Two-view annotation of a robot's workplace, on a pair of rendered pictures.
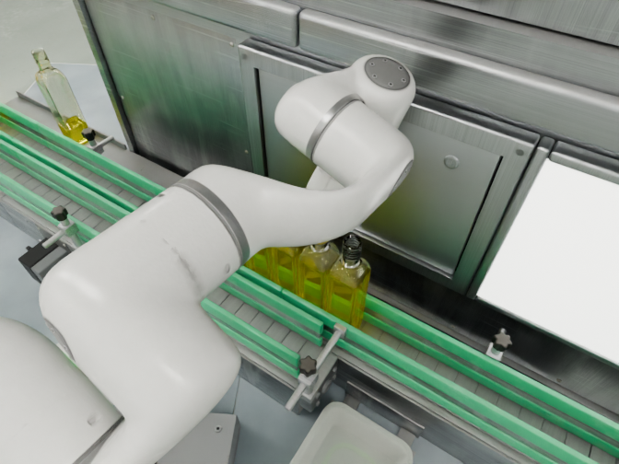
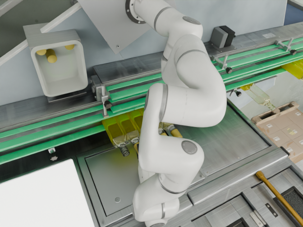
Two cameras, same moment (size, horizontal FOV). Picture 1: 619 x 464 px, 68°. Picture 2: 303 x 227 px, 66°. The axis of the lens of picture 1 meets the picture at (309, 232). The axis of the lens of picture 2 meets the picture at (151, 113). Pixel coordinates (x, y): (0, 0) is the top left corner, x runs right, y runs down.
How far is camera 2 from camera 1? 0.38 m
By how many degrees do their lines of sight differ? 15
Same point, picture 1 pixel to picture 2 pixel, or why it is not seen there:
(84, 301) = (189, 167)
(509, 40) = not seen: outside the picture
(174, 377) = (155, 166)
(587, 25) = not seen: outside the picture
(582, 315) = (39, 186)
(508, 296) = (63, 169)
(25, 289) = (225, 19)
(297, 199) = (157, 202)
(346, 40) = not seen: hidden behind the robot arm
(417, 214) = (112, 170)
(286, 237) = (152, 187)
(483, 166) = (108, 207)
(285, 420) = (96, 61)
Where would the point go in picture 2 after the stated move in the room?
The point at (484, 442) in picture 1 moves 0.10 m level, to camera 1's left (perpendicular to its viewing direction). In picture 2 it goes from (28, 120) to (47, 105)
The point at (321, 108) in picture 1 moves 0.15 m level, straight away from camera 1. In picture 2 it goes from (167, 213) to (181, 216)
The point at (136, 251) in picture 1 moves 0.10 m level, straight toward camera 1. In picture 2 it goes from (185, 179) to (151, 187)
